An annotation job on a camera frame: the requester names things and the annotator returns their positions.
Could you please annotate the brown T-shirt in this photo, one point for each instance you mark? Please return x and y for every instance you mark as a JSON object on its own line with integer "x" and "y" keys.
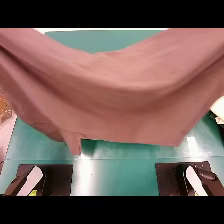
{"x": 110, "y": 96}

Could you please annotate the cream garment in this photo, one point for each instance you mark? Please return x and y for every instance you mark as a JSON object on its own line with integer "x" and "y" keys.
{"x": 218, "y": 108}

